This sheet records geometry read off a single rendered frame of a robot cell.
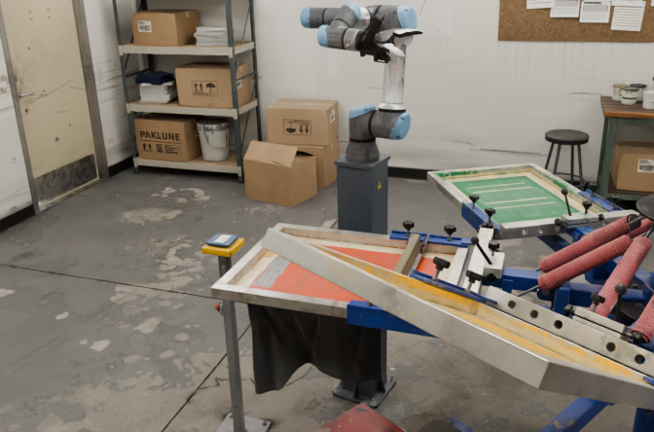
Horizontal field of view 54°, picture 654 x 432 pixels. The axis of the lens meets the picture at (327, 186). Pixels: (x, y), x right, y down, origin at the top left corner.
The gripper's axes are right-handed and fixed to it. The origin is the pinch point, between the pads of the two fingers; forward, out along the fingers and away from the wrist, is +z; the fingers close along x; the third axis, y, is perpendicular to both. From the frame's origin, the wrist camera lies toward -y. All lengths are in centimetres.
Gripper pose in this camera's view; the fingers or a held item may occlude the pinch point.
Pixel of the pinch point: (415, 42)
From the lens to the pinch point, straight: 214.8
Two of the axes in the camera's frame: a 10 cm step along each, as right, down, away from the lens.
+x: -4.7, 6.5, -6.0
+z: 8.7, 2.2, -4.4
